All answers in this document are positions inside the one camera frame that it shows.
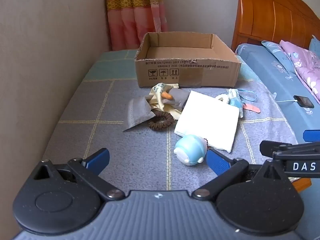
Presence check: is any grey cloth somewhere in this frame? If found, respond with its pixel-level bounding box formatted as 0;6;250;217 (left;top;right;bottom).
164;89;190;110
122;97;157;132

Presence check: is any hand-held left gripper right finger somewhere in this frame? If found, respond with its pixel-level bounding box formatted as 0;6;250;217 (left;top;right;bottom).
191;148;288;200

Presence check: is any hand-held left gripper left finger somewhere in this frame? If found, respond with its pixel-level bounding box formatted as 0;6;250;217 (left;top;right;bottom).
33;148;126;201

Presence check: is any pink patterned curtain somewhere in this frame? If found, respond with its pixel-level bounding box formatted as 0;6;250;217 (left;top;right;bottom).
104;0;168;51

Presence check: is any blue floral pillow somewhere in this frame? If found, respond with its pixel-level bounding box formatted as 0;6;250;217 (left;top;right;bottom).
261;40;300;80

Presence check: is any wooden bed headboard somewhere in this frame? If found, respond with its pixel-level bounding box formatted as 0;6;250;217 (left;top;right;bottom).
230;0;320;53

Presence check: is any pink strip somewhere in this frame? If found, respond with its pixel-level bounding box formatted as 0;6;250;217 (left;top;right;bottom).
243;104;261;113

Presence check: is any blue floral bed sheet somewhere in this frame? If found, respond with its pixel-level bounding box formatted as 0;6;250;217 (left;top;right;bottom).
235;42;320;230

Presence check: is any wooden bed rail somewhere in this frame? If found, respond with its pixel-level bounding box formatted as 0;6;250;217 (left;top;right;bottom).
291;177;312;193

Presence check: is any brown cardboard box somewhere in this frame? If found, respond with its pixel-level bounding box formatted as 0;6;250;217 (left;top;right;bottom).
134;32;242;89

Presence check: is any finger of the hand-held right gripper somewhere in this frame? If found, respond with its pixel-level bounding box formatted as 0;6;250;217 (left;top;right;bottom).
259;140;320;158
303;129;320;142

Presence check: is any black smartphone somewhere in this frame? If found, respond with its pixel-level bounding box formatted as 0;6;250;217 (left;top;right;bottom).
293;95;314;109

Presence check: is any purple floral pillow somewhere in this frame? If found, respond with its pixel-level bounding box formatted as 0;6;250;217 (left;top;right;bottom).
279;39;320;105

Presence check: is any round light blue toy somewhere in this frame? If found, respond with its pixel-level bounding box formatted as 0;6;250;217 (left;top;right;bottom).
174;134;209;167

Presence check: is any white towel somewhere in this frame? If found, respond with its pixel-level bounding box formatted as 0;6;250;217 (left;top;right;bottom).
174;90;240;153

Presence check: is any brown hair scrunchie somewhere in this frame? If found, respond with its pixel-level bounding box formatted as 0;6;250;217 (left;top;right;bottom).
148;109;174;130

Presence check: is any blue brocade drawstring pouch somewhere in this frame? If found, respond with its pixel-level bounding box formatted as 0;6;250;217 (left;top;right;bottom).
228;88;258;118

